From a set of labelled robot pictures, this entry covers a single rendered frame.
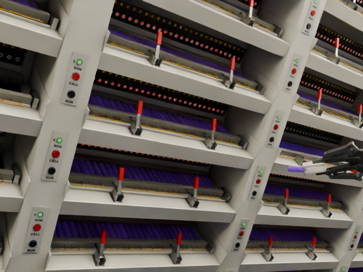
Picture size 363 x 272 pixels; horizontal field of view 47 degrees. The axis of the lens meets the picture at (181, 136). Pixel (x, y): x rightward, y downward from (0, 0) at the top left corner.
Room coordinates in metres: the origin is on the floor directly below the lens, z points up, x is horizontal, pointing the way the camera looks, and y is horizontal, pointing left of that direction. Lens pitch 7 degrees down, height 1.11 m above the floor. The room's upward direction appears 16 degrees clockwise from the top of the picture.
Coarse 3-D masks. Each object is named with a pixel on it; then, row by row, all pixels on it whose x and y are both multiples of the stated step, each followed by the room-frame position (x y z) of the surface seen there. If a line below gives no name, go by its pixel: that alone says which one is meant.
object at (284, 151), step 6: (282, 150) 1.51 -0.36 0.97; (288, 150) 1.54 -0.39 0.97; (282, 156) 1.49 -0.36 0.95; (294, 156) 1.56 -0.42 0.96; (306, 156) 1.59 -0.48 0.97; (312, 156) 1.61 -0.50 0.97; (318, 156) 1.65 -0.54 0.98; (336, 162) 1.71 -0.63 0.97; (342, 162) 1.73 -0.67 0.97; (348, 162) 1.77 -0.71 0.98
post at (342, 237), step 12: (360, 96) 1.92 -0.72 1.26; (360, 144) 1.85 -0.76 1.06; (348, 192) 1.84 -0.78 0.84; (360, 192) 1.79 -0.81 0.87; (360, 204) 1.78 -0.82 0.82; (360, 216) 1.80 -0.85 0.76; (324, 228) 1.88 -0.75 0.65; (336, 228) 1.83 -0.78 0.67; (348, 228) 1.79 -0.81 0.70; (336, 240) 1.82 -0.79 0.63; (348, 240) 1.79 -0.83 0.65; (348, 252) 1.81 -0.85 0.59; (348, 264) 1.83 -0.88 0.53
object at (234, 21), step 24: (144, 0) 1.07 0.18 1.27; (168, 0) 1.10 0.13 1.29; (192, 0) 1.17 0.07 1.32; (216, 0) 1.26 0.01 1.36; (240, 0) 1.44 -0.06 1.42; (216, 24) 1.20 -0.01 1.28; (240, 24) 1.24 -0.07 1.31; (264, 24) 1.38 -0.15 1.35; (288, 24) 1.39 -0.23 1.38; (264, 48) 1.32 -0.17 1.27; (288, 48) 1.37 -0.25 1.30
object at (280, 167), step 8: (288, 136) 1.70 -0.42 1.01; (296, 136) 1.73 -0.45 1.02; (304, 136) 1.76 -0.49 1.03; (328, 144) 1.86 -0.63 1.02; (336, 144) 1.89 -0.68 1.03; (344, 152) 1.90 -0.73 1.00; (280, 160) 1.47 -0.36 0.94; (288, 160) 1.51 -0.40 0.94; (272, 168) 1.44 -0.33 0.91; (280, 168) 1.46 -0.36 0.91; (296, 176) 1.53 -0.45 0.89; (304, 176) 1.55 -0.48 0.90; (312, 176) 1.57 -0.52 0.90; (320, 176) 1.60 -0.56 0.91; (328, 176) 1.63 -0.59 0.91; (344, 184) 1.71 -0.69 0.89; (352, 184) 1.74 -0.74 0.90; (360, 184) 1.77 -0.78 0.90
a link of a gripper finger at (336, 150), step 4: (352, 144) 1.30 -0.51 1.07; (336, 148) 1.34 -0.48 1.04; (340, 148) 1.32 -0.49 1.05; (344, 148) 1.31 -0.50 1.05; (348, 148) 1.31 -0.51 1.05; (324, 152) 1.36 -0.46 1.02; (328, 152) 1.34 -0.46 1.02; (332, 152) 1.33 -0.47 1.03; (336, 152) 1.32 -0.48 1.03; (340, 152) 1.32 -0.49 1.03; (324, 156) 1.34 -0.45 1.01; (328, 156) 1.33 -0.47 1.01
